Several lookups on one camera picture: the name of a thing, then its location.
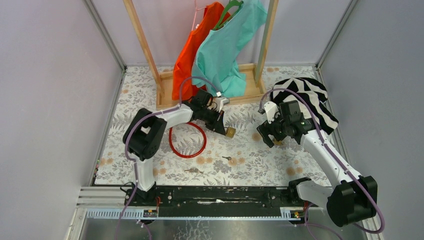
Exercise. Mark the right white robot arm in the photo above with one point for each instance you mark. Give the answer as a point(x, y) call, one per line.
point(351, 197)

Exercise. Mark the small dark padlock key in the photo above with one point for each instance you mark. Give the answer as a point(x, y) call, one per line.
point(227, 158)

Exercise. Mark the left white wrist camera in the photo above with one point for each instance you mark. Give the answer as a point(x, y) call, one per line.
point(220, 101)

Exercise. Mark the floral table mat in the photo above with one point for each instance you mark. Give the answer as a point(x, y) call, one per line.
point(252, 164)

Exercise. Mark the red cable lock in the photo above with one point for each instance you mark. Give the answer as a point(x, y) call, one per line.
point(190, 143)

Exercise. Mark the large brass padlock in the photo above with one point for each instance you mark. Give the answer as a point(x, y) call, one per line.
point(230, 132)

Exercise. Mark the black white striped cloth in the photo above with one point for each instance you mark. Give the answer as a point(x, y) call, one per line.
point(313, 93)

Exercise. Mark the pink clothes hanger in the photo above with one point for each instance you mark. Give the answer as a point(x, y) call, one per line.
point(198, 13)

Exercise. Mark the orange shirt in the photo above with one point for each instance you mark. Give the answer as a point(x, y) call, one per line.
point(184, 63)

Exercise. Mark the green clothes hanger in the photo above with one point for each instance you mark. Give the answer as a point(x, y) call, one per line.
point(226, 16)

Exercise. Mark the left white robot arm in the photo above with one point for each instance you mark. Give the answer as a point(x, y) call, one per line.
point(144, 135)

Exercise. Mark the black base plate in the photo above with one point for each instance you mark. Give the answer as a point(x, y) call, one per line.
point(216, 201)

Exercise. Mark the small brass padlock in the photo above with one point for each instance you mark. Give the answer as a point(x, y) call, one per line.
point(278, 142)

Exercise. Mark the white slotted cable duct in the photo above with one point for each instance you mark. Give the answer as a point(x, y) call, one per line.
point(115, 213)

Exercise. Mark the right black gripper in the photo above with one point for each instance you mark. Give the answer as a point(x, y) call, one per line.
point(265, 129)

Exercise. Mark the teal shirt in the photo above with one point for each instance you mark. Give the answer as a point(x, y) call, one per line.
point(215, 66)

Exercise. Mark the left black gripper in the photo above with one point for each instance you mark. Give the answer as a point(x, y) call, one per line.
point(216, 124)

